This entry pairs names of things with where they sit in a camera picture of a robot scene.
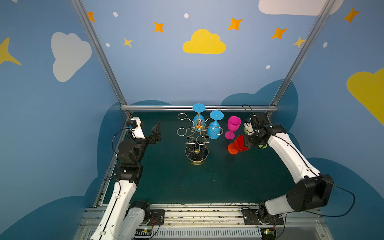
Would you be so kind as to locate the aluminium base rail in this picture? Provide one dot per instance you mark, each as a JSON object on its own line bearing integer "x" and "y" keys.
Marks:
{"x": 214, "y": 221}

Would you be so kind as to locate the magenta plastic wine glass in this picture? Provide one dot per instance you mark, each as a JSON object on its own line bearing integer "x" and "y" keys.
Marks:
{"x": 234, "y": 123}

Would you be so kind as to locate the right green circuit board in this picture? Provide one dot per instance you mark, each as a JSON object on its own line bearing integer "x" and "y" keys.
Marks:
{"x": 268, "y": 234}

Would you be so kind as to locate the aluminium frame back rail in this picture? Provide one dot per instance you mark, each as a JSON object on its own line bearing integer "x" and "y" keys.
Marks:
{"x": 189, "y": 108}

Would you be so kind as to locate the green circuit board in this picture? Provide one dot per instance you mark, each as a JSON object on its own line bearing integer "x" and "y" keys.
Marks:
{"x": 268, "y": 234}
{"x": 144, "y": 232}

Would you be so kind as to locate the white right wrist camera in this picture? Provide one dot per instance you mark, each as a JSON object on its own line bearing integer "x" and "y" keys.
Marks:
{"x": 248, "y": 128}

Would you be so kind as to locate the left green circuit board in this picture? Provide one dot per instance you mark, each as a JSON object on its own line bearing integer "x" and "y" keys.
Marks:
{"x": 144, "y": 232}

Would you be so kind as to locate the aluminium frame left post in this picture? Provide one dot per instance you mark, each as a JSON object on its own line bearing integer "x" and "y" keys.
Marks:
{"x": 88, "y": 26}

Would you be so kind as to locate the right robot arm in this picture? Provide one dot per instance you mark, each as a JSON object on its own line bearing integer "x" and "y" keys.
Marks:
{"x": 311, "y": 190}

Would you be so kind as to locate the blue wine glass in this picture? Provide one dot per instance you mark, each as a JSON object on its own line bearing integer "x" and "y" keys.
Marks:
{"x": 199, "y": 109}
{"x": 214, "y": 129}

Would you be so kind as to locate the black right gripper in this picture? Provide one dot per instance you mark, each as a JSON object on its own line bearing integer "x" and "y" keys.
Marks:
{"x": 250, "y": 140}

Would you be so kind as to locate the aluminium frame right post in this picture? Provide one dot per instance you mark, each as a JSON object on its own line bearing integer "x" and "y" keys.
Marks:
{"x": 305, "y": 48}

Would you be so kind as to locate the red plastic wine glass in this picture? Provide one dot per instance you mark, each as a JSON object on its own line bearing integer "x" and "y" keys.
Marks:
{"x": 237, "y": 146}

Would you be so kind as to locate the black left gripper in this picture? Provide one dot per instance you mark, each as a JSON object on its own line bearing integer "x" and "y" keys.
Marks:
{"x": 151, "y": 137}

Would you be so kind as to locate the green wine glass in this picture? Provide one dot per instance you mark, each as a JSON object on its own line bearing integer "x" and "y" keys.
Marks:
{"x": 262, "y": 146}

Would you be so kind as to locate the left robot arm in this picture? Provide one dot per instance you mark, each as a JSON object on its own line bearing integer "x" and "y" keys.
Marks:
{"x": 121, "y": 220}

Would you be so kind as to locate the gold wire glass rack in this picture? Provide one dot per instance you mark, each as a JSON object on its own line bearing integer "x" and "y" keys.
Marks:
{"x": 197, "y": 150}

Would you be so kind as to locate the aluminium frame post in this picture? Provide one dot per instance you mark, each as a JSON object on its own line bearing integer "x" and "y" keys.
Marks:
{"x": 305, "y": 48}
{"x": 88, "y": 26}

